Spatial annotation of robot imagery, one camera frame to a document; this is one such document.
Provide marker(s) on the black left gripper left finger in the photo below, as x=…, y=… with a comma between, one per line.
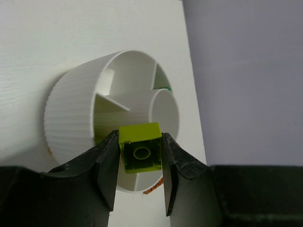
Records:
x=79, y=193

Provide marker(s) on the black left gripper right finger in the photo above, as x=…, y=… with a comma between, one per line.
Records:
x=197, y=195

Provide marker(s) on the lime green sloped lego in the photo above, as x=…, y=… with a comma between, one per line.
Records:
x=140, y=147

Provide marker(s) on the white round divided container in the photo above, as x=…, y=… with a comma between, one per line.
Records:
x=97, y=97

